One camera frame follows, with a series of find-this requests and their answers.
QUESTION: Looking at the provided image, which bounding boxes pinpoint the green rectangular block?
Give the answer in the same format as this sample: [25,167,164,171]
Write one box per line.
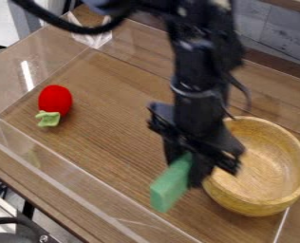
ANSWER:
[151,153,192,213]

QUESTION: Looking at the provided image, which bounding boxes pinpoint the red plush strawberry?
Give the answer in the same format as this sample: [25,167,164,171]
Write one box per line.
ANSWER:
[37,84,73,127]

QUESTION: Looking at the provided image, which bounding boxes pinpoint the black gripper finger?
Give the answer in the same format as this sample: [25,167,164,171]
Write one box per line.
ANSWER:
[188,154,216,188]
[163,137,189,165]

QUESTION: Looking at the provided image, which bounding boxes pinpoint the brown wooden bowl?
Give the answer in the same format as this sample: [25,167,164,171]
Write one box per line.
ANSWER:
[203,116,300,217]

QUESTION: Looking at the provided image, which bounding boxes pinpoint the black equipment under table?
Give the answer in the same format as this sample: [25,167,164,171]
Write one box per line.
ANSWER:
[0,216,62,243]

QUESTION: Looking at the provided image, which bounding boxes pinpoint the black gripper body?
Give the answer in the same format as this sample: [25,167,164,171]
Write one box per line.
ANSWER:
[147,84,248,177]

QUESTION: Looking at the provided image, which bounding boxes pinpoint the black cable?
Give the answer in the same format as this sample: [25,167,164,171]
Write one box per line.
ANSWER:
[12,0,133,36]

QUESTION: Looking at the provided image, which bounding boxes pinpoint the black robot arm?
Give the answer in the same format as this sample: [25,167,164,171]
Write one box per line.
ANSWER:
[84,0,247,187]

